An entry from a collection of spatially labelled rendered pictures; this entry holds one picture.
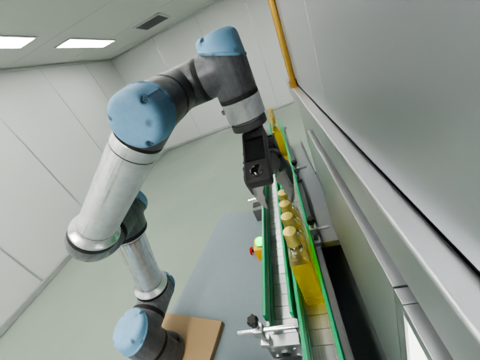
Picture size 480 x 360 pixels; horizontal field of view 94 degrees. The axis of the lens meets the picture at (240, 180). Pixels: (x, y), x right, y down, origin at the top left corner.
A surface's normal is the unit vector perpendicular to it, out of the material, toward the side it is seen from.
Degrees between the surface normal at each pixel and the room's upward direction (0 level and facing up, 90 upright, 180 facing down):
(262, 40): 90
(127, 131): 92
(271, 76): 90
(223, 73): 90
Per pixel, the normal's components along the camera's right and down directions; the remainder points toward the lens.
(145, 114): -0.09, 0.55
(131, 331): -0.39, -0.71
